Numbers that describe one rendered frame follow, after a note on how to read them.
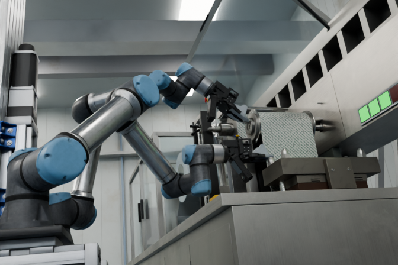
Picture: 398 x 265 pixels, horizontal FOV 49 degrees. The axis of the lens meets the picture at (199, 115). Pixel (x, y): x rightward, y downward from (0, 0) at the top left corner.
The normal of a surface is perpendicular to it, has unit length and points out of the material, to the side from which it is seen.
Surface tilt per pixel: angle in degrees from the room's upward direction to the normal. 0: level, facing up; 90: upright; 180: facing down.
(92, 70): 90
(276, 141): 90
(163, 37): 90
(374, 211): 90
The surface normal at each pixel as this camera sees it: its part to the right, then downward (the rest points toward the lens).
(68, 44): 0.10, 0.92
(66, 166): 0.67, -0.26
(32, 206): 0.46, -0.64
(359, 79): -0.96, -0.02
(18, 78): 0.15, -0.40
